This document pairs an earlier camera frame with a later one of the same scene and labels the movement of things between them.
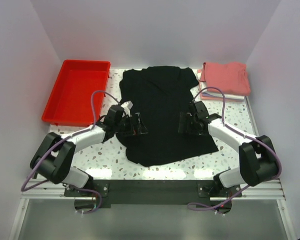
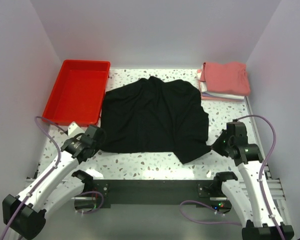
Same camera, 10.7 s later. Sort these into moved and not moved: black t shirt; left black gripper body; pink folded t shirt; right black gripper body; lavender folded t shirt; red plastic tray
Moved: black t shirt; right black gripper body; left black gripper body
Not moved: red plastic tray; pink folded t shirt; lavender folded t shirt
